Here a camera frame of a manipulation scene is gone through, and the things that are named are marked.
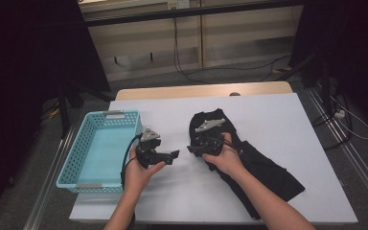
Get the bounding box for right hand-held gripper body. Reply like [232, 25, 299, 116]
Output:
[191, 117, 227, 158]

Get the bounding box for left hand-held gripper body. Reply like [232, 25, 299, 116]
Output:
[135, 126, 173, 170]

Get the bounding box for light blue perforated basket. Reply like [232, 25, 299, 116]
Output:
[56, 109, 143, 194]

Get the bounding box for black shorts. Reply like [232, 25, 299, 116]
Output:
[189, 107, 307, 221]

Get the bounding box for person's right hand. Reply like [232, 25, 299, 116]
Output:
[202, 131, 248, 180]

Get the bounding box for person's left hand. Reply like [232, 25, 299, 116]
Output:
[123, 145, 168, 196]

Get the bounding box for wooden table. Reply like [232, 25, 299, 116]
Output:
[114, 80, 294, 102]

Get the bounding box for black stand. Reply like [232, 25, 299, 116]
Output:
[57, 80, 114, 140]
[276, 52, 334, 111]

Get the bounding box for yellow floor tape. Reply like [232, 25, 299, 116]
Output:
[272, 65, 292, 74]
[41, 106, 60, 121]

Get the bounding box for beige cabinet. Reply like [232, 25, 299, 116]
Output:
[78, 0, 305, 82]

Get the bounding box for black crossbar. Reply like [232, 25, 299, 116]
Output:
[82, 0, 305, 28]

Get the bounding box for black curtain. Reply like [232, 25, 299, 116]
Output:
[0, 0, 111, 224]
[288, 0, 368, 135]

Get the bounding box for left hand-held gripper cable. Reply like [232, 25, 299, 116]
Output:
[120, 133, 144, 230]

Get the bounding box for hand-held gripper cable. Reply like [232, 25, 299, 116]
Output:
[120, 133, 144, 230]
[217, 136, 244, 155]

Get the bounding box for right hand-held gripper cable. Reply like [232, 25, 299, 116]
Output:
[217, 136, 244, 155]

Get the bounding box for black hanging cable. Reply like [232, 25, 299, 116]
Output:
[172, 17, 291, 85]

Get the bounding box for aluminium floor rail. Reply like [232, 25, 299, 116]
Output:
[23, 126, 77, 230]
[305, 87, 368, 209]

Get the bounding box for black floor cable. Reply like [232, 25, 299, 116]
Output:
[310, 92, 355, 151]

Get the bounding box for white wall socket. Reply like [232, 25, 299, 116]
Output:
[167, 0, 191, 10]

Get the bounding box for white cable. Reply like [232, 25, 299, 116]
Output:
[330, 95, 368, 141]

